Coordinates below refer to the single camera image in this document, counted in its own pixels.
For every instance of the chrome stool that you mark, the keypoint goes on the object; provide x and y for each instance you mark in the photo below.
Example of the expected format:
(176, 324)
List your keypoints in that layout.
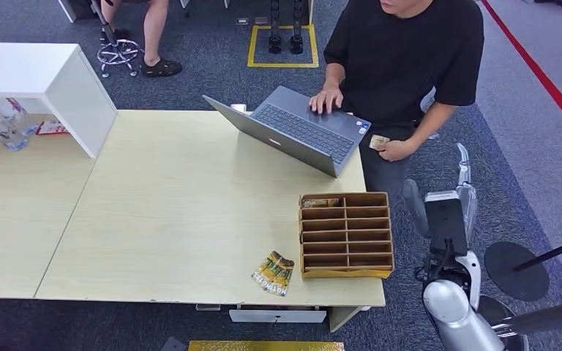
(116, 52)

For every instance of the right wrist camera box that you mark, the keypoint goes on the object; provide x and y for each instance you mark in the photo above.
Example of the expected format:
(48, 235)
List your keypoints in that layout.
(446, 223)

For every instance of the red white packet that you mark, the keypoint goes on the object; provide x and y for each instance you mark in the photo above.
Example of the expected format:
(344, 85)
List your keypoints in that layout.
(52, 128)

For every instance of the red floor tape line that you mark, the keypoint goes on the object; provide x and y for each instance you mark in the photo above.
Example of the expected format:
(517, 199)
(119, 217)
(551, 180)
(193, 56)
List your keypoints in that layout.
(543, 77)

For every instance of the black robot leg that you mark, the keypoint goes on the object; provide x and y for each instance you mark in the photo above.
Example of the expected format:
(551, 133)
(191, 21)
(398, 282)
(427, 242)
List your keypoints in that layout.
(274, 43)
(296, 43)

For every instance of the person's right hand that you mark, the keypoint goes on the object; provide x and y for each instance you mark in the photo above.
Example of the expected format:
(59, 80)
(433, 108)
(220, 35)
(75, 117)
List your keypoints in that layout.
(327, 99)

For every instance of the white desk shelf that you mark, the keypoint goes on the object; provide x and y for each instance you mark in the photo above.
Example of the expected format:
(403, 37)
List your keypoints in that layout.
(29, 68)

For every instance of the yellow hotel key card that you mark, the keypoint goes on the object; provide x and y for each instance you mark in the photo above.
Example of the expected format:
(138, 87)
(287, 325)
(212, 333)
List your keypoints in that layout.
(320, 203)
(378, 141)

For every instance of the yellow hotel card sleeve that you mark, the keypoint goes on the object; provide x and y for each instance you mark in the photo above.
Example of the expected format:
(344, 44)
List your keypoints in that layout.
(273, 273)

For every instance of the cardboard slotted organizer box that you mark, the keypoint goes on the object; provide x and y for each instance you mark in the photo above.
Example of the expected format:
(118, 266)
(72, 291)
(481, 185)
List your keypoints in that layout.
(346, 237)

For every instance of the black sandal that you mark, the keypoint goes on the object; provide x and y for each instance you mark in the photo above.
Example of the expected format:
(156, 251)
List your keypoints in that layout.
(160, 68)
(115, 35)

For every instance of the white drawer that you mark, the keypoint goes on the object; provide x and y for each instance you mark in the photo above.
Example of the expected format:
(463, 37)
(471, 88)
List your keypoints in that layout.
(261, 316)

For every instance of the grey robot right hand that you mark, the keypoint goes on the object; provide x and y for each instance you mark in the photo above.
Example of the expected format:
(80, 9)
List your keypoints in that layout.
(470, 208)

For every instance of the grey metal desk bracket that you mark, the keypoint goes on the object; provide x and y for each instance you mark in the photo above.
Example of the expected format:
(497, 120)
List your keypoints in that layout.
(208, 307)

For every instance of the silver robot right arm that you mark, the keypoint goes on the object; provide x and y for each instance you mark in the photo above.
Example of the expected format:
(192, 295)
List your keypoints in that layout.
(455, 310)

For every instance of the silver floor outlet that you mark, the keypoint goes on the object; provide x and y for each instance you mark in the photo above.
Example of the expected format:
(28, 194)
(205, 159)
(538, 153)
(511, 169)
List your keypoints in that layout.
(173, 345)
(261, 20)
(242, 21)

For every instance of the person's left hand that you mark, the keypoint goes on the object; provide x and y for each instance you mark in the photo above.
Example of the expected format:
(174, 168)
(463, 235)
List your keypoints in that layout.
(397, 150)

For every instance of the white desk leg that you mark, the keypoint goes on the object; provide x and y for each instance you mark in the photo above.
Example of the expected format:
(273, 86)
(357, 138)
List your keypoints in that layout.
(341, 317)

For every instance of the yellow floor tape square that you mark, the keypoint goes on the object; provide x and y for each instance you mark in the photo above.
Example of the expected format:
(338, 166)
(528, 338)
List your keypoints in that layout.
(252, 48)

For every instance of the black round-base stand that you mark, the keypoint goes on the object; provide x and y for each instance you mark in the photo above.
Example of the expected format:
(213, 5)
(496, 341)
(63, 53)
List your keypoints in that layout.
(513, 271)

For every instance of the grey laptop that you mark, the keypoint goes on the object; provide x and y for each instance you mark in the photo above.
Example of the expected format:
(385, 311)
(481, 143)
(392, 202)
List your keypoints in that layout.
(305, 128)

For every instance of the grey pole stand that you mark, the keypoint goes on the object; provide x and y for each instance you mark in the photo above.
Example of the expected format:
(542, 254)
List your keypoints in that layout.
(552, 317)

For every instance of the person's left forearm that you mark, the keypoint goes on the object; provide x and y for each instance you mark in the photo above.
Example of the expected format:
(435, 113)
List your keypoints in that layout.
(431, 123)

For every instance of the person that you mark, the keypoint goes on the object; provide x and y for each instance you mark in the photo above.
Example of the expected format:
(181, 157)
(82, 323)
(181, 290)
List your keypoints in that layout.
(155, 29)
(397, 53)

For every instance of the person's right forearm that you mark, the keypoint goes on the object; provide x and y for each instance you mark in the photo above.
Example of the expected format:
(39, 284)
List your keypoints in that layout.
(334, 77)

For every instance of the white shoe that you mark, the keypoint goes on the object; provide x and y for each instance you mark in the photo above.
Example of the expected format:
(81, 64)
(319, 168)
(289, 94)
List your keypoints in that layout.
(432, 136)

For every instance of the white cabinet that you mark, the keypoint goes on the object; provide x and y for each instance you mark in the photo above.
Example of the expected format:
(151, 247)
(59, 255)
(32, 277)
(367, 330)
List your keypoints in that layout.
(67, 9)

